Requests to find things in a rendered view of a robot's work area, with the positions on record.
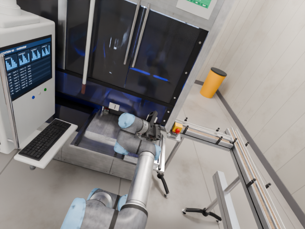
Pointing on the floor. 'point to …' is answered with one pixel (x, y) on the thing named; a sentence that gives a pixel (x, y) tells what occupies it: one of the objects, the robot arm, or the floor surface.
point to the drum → (212, 82)
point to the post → (203, 53)
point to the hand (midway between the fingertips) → (164, 131)
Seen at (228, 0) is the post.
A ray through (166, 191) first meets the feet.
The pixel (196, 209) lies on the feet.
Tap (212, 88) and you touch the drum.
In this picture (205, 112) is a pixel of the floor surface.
